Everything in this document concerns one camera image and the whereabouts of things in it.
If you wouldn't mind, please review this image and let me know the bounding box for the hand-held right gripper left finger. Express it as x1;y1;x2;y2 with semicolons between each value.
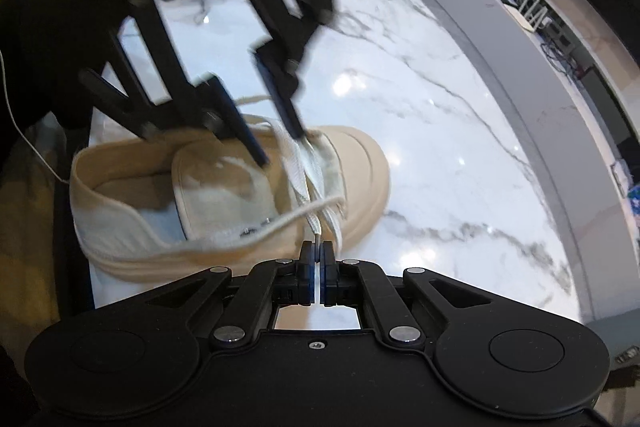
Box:
142;240;317;351

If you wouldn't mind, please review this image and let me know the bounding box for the tangle of black cables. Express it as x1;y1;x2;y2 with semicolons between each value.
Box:
540;32;601;78

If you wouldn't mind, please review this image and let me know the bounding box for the beige canvas shoe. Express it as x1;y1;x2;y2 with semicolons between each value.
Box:
67;124;392;286

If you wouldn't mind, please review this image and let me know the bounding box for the grey stone television console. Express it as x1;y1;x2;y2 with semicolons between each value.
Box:
367;0;640;325

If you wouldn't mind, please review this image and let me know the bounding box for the thin white cable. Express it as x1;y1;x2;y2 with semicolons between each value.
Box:
0;52;69;184

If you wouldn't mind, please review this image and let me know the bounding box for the grey notebook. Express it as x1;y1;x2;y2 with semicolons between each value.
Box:
612;162;634;196

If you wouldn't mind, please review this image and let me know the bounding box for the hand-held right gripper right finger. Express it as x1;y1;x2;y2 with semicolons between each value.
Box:
319;240;494;351

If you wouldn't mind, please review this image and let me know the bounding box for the white router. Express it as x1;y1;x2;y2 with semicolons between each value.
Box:
505;0;549;34

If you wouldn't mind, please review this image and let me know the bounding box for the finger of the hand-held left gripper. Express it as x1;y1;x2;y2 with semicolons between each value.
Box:
224;0;323;139
79;0;272;168

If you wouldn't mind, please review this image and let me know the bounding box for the white shoelace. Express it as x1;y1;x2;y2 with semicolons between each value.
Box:
234;94;349;254

